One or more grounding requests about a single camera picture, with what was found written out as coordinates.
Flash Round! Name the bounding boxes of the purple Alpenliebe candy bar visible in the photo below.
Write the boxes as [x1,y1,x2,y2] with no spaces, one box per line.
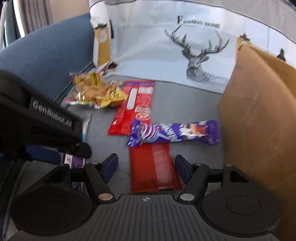
[127,120,220,148]

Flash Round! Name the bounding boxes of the clear bag of biscuits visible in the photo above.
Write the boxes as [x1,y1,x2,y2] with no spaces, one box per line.
[64,72,111,108]

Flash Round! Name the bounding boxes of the small yellow snack packet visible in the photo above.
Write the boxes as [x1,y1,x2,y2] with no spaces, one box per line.
[100,84,128,108]

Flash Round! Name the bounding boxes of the brown cardboard box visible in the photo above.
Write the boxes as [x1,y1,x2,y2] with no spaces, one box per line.
[219,43,295,240]

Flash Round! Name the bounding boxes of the blue sofa armrest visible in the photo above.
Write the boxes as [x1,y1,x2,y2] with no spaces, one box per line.
[1,14,93,100]

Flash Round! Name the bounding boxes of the plain red snack packet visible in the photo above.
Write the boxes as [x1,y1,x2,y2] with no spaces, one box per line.
[129,144,182,193]

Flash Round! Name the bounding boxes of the red wafer packet with window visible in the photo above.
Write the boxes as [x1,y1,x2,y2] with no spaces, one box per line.
[107,80,155,136]

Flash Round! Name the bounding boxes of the white blue purple snack packet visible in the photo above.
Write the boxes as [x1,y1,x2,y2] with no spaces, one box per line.
[61,113,92,193]

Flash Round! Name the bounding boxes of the grey curtain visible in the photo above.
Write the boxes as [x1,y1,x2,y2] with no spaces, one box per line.
[1,1,53,50]

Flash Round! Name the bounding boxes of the deer print sofa cover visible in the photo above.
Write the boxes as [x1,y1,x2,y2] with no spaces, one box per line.
[12,1,282,240]

